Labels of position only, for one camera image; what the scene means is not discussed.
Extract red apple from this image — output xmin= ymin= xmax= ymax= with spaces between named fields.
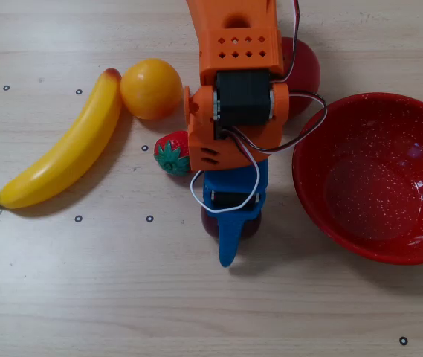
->
xmin=280 ymin=36 xmax=322 ymax=120

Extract red strawberry green leaves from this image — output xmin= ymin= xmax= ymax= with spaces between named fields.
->
xmin=153 ymin=130 xmax=192 ymax=176

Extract yellow banana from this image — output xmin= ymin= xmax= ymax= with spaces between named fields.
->
xmin=0 ymin=68 xmax=123 ymax=210

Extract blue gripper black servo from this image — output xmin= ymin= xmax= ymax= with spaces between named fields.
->
xmin=201 ymin=158 xmax=269 ymax=268

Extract orange fruit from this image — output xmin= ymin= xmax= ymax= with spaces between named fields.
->
xmin=119 ymin=58 xmax=184 ymax=120

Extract red speckled bowl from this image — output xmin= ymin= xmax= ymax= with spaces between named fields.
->
xmin=291 ymin=91 xmax=423 ymax=266

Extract dark purple plum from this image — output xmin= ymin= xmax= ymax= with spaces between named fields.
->
xmin=200 ymin=206 xmax=262 ymax=241

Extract red black white cable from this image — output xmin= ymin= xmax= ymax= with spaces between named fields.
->
xmin=270 ymin=0 xmax=301 ymax=85
xmin=190 ymin=91 xmax=329 ymax=215

